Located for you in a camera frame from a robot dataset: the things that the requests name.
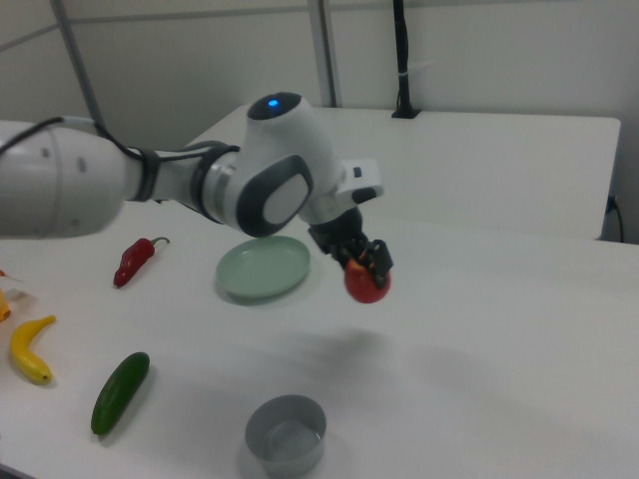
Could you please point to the grey partition post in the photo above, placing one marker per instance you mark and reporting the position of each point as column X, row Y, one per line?
column 327, row 52

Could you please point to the grey bowl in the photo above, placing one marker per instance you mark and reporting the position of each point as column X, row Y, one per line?
column 285, row 434

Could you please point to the yellow banana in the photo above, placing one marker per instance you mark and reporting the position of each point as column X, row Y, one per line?
column 27, row 351

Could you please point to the green cucumber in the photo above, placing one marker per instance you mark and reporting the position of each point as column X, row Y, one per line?
column 120, row 394

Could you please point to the red apple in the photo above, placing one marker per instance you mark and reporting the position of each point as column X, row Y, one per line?
column 367, row 287

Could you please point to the black camera pole with base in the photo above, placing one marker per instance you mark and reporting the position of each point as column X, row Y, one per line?
column 403, row 65

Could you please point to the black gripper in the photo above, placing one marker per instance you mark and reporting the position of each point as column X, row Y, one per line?
column 339, row 232

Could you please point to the red chili pepper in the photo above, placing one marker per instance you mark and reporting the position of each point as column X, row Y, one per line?
column 132, row 259

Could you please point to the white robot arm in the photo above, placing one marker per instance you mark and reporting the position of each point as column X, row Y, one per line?
column 199, row 179

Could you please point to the pale green plate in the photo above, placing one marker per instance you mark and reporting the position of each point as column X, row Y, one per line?
column 262, row 269

